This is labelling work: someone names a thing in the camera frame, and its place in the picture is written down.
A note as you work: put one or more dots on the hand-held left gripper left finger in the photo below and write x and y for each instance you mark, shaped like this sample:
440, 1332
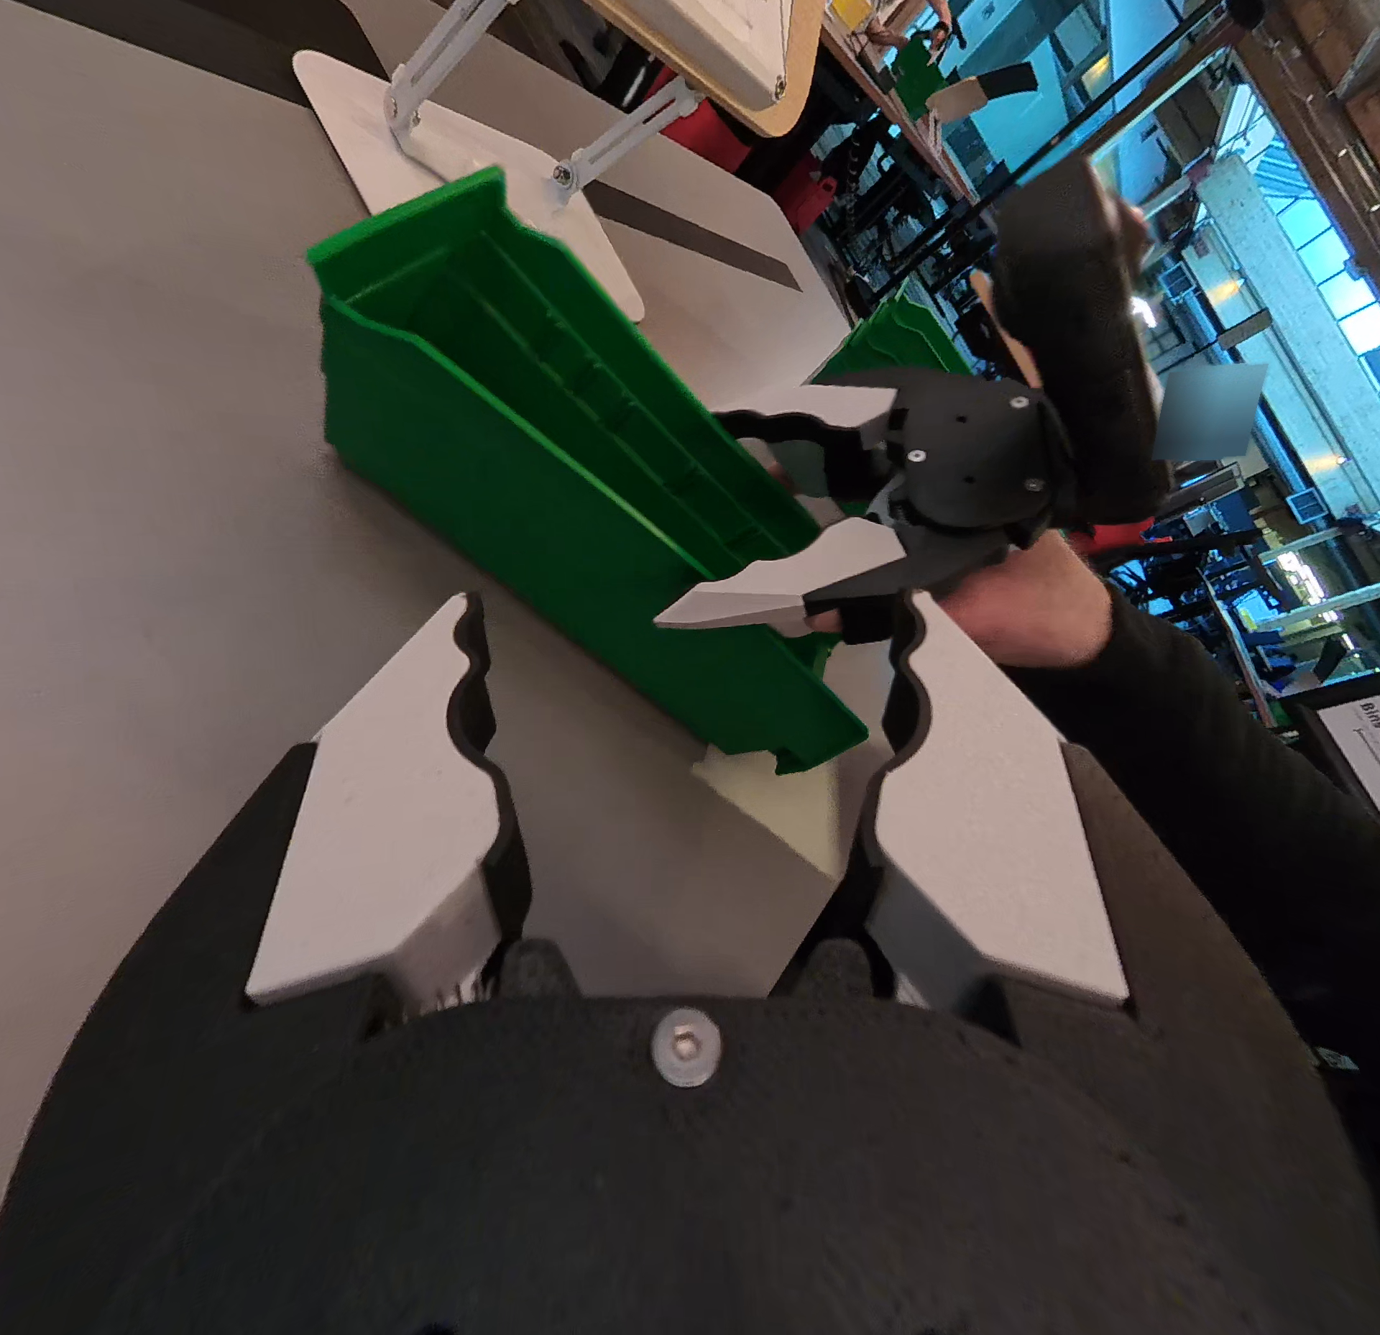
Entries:
378, 850

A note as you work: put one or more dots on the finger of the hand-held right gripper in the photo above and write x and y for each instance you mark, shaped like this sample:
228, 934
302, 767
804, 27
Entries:
776, 587
840, 408

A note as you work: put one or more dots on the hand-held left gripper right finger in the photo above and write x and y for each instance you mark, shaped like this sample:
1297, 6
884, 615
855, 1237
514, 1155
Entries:
992, 850

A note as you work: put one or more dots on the person's right forearm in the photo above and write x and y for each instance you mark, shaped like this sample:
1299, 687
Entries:
1208, 774

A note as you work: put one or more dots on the row of green bins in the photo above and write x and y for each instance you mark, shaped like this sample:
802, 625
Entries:
914, 78

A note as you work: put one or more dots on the person's right hand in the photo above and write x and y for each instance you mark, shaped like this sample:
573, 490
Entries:
1035, 613

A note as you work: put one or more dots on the red bag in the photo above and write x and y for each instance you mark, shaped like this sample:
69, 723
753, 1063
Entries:
711, 133
804, 198

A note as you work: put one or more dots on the white printed sign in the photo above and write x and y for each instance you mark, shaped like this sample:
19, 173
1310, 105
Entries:
1358, 742

